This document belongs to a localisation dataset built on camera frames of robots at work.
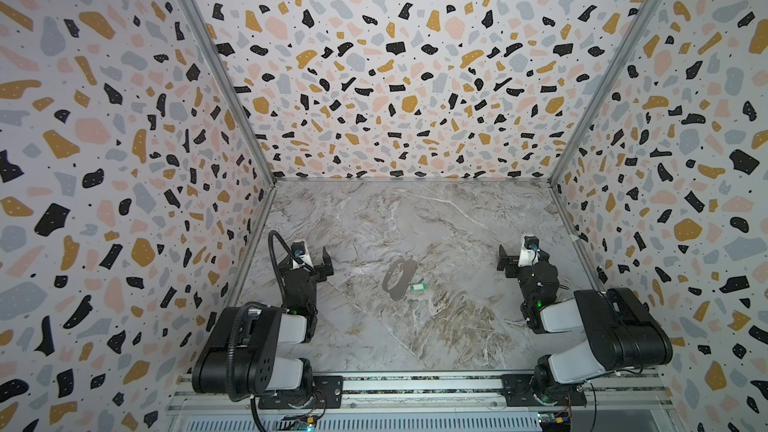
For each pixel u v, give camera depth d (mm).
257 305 502
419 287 925
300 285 677
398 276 948
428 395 756
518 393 731
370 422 703
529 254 786
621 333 453
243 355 429
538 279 697
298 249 747
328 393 734
